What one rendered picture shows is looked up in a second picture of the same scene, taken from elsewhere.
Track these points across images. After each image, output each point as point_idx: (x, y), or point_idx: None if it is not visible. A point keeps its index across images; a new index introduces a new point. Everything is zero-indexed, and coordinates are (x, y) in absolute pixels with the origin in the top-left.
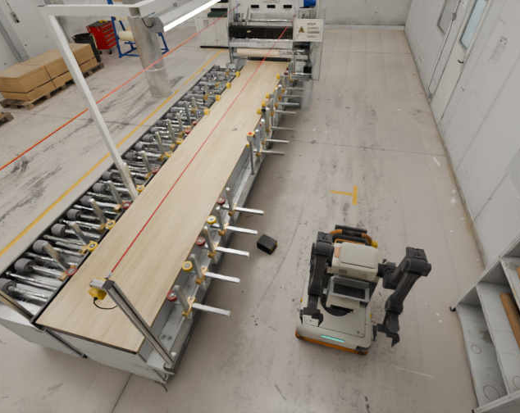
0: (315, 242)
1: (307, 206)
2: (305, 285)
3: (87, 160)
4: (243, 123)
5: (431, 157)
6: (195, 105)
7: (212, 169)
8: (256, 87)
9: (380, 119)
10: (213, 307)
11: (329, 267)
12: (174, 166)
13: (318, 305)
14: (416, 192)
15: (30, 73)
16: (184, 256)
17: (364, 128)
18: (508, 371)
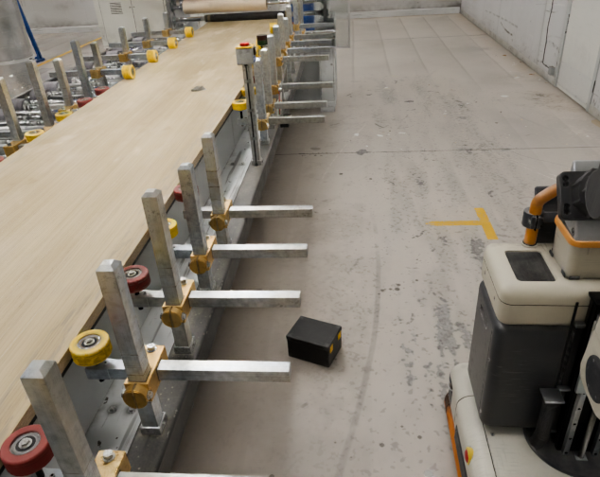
0: (485, 249)
1: (388, 256)
2: (465, 411)
3: None
4: (216, 80)
5: None
6: (100, 61)
7: (153, 144)
8: (231, 44)
9: (478, 110)
10: (207, 475)
11: (561, 300)
12: (46, 150)
13: (528, 457)
14: None
15: None
16: (77, 321)
17: (453, 124)
18: None
